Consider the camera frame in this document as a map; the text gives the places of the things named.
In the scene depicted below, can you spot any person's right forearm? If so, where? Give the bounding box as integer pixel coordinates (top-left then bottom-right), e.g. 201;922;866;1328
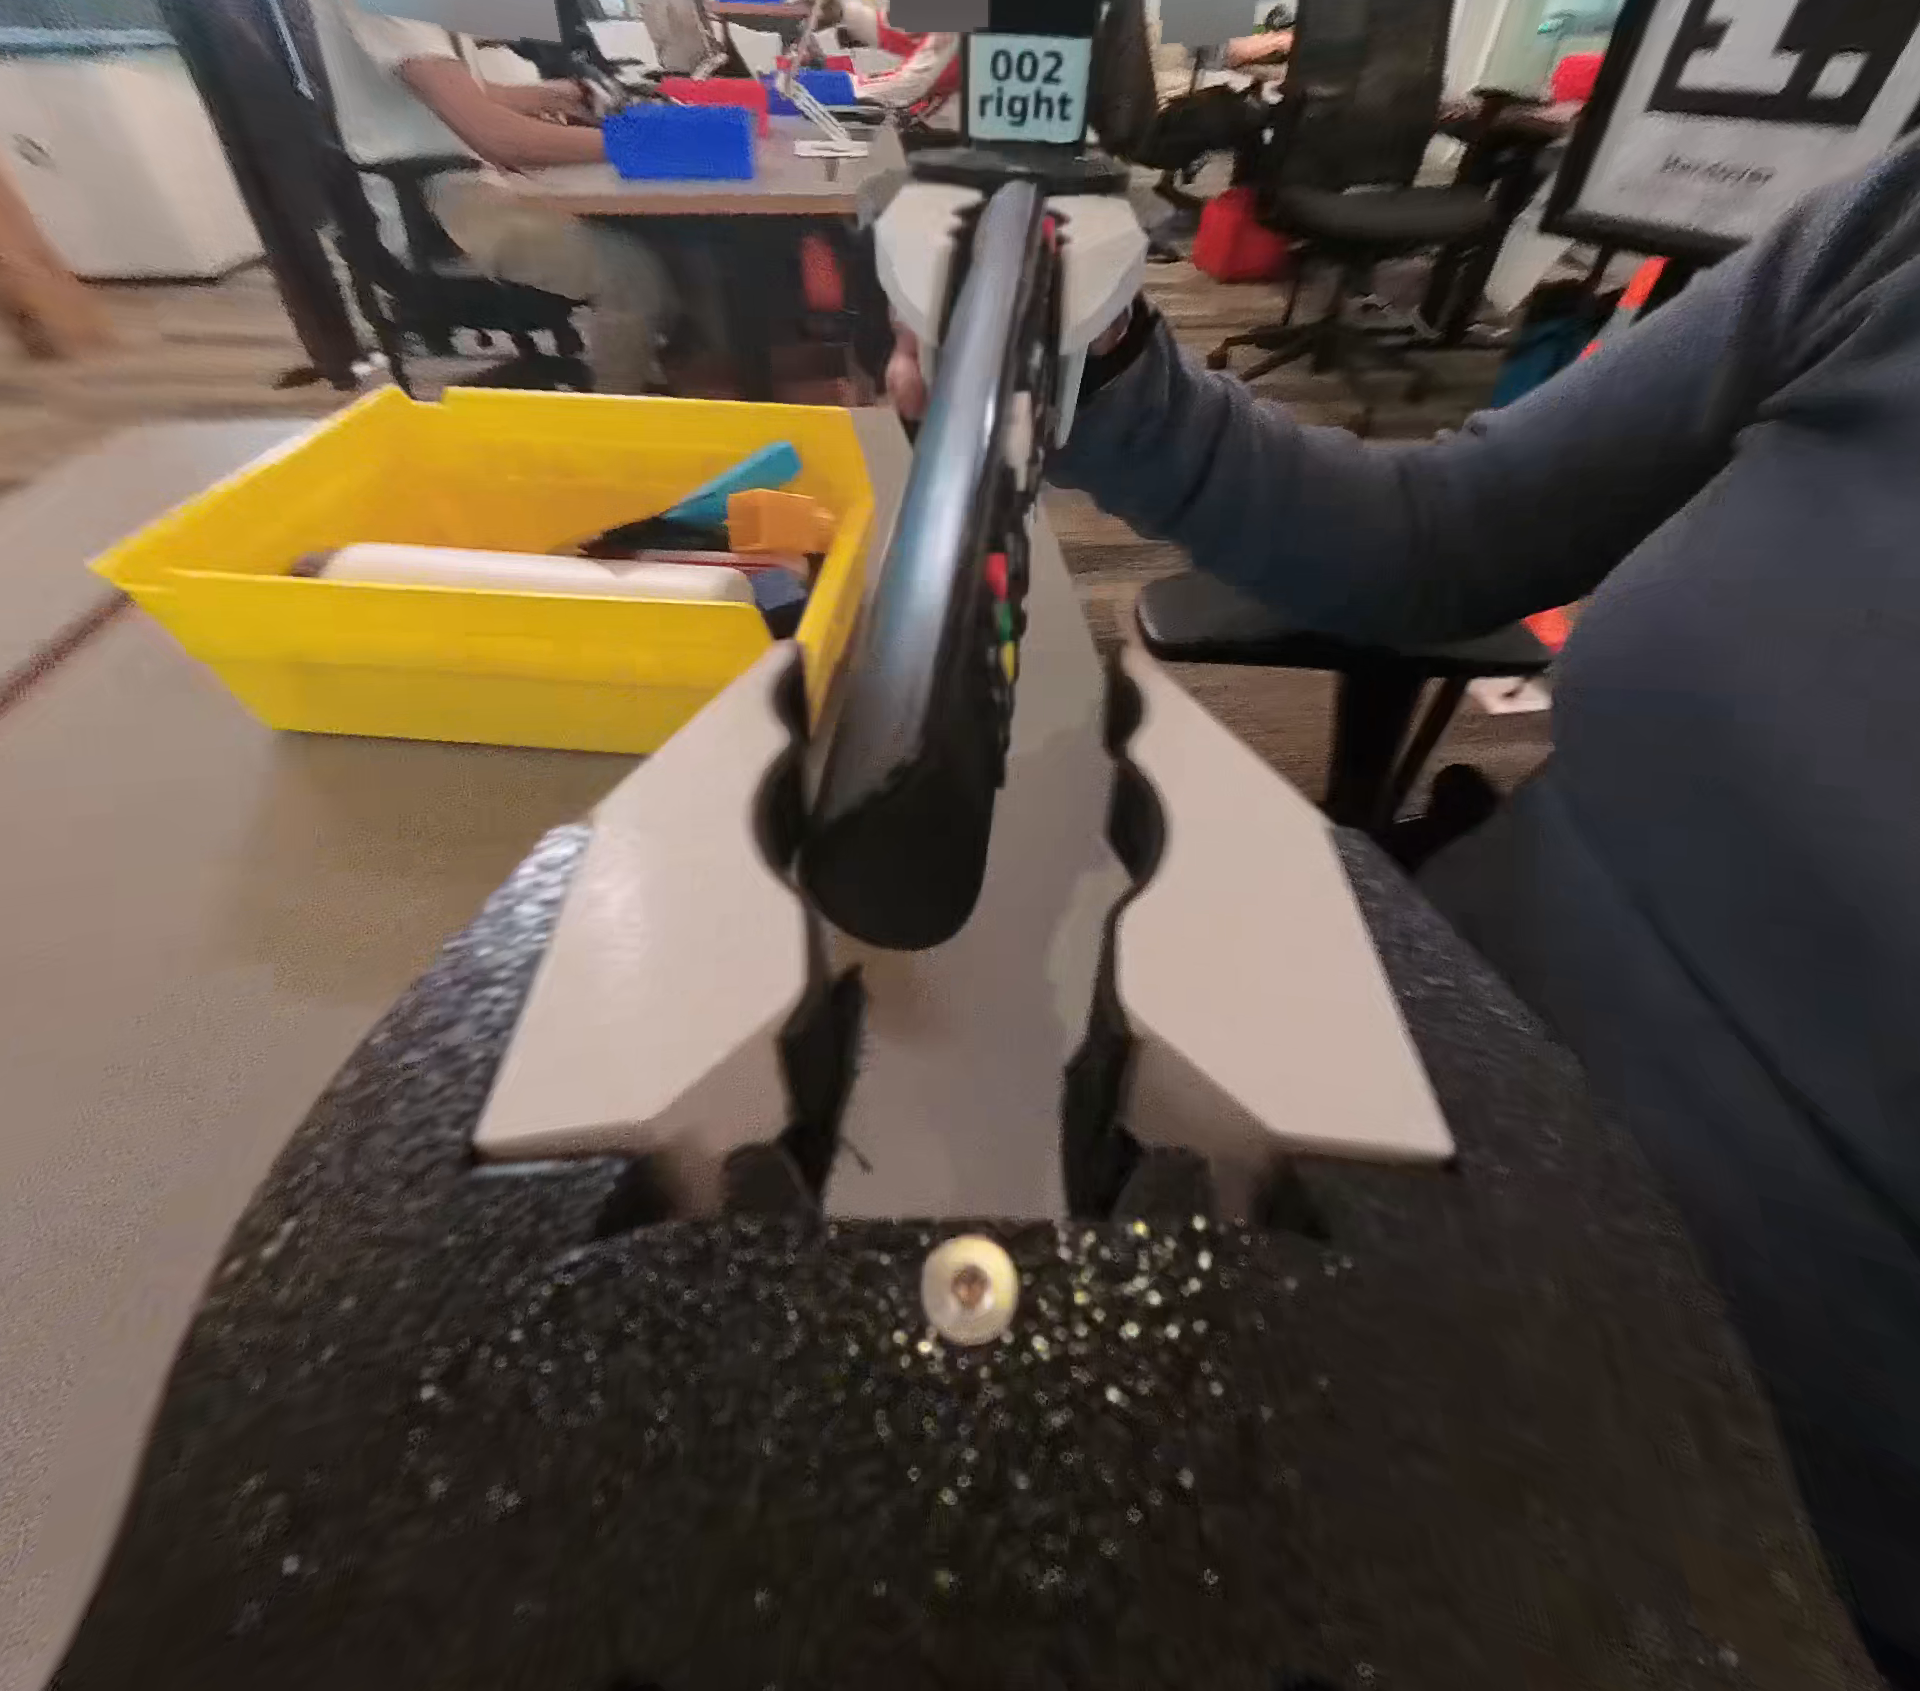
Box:
1043;296;1770;662

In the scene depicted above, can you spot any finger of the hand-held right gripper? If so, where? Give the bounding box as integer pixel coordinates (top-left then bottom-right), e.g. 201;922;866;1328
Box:
1043;193;1153;455
877;184;982;351

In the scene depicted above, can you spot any grey office table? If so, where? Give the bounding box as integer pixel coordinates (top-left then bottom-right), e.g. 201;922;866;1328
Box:
501;127;907;401

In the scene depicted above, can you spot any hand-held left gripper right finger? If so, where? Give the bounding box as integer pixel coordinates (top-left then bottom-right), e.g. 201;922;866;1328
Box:
1055;638;1454;1218

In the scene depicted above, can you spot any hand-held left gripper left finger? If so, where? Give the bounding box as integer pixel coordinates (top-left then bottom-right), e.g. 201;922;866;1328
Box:
474;638;877;1218

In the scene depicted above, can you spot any yellow plastic bin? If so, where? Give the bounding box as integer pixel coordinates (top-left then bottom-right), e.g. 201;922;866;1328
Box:
85;384;879;758

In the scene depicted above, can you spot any white roll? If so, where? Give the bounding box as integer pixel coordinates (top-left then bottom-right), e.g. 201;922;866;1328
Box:
288;539;764;609

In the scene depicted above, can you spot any teal plastic tool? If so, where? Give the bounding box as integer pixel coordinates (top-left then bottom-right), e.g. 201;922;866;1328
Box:
657;441;805;529

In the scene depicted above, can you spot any orange yellow block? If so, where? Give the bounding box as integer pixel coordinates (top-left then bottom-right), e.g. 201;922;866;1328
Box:
721;489;845;557

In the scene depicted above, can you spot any red bag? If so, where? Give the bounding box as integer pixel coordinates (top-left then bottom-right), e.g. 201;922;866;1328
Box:
1189;188;1294;280

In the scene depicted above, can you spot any black mesh office chair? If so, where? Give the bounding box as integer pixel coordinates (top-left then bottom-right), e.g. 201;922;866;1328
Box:
1210;0;1503;401

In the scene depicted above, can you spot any red plastic bin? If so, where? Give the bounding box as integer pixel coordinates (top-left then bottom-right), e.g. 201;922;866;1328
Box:
657;72;770;139

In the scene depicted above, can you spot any black remote control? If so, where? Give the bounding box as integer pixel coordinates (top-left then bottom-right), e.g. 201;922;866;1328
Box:
791;176;1055;958

